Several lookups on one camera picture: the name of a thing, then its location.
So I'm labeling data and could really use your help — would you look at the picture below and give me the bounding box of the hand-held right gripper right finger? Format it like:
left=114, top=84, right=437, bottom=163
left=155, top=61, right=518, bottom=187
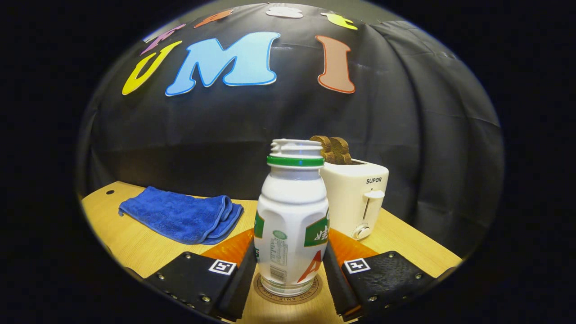
left=322, top=227, right=439, bottom=322

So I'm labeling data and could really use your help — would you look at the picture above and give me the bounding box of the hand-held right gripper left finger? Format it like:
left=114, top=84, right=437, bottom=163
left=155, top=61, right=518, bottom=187
left=143, top=229, right=258, bottom=322

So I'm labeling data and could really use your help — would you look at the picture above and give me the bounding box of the round brown coaster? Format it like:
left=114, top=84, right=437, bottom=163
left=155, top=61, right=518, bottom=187
left=253, top=272, right=323, bottom=306

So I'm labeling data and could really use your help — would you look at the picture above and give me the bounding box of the white water bottle green label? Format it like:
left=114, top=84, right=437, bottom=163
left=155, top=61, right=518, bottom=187
left=253, top=139, right=330, bottom=297

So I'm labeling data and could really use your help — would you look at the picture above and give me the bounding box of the white toaster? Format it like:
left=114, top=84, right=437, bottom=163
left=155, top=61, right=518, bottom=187
left=319, top=158, right=389, bottom=240

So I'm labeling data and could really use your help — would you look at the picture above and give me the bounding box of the blue folded towel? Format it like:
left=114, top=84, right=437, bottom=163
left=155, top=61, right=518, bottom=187
left=118, top=186, right=244, bottom=245

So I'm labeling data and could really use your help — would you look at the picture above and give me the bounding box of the brown bread slice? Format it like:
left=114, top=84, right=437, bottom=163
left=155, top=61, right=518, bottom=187
left=331, top=137, right=352, bottom=165
left=310, top=135, right=336, bottom=163

